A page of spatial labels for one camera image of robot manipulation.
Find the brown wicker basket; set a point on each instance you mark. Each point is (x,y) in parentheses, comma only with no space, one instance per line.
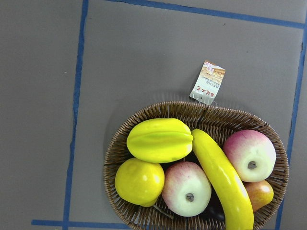
(219,123)

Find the yellow bell pepper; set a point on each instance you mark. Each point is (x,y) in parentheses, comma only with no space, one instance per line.
(160,140)

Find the yellow lemon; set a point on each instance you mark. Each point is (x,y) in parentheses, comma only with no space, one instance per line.
(140,182)

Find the orange yellow mango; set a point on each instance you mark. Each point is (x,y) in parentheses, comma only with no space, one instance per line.
(260,193)

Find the dark purple eggplant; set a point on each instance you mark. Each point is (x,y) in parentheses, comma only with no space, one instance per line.
(215,210)

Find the basket paper tag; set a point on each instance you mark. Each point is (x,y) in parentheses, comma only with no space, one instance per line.
(208,83)

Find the red yellow apple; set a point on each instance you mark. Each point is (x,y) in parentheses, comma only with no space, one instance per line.
(187,190)
(252,155)

